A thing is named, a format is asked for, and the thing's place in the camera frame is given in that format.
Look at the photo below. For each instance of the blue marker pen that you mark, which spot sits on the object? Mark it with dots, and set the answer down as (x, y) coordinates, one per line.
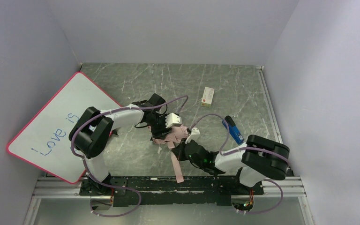
(228, 122)

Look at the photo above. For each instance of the small white cardboard box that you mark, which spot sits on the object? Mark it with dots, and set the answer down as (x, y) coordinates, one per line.
(207, 97)

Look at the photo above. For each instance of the aluminium frame rail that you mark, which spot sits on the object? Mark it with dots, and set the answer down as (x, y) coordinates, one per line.
(54, 188)

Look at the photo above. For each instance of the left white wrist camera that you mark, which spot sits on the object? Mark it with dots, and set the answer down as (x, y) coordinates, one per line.
(173, 120)

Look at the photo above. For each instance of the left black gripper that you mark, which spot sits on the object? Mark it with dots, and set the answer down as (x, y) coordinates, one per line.
(160, 130)

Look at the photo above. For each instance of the pink and black umbrella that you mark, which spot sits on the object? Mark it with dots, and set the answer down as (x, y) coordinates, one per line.
(173, 138)

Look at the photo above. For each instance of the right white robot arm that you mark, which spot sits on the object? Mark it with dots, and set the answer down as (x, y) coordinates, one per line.
(255, 160)

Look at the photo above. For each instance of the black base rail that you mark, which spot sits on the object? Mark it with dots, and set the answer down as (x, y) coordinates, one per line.
(130, 191)

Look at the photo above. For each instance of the red framed whiteboard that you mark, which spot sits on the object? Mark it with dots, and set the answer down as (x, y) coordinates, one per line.
(44, 141)

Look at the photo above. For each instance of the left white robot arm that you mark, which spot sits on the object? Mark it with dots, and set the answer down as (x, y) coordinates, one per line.
(92, 131)

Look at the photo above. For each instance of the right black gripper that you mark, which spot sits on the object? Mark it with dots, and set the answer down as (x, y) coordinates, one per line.
(182, 151)

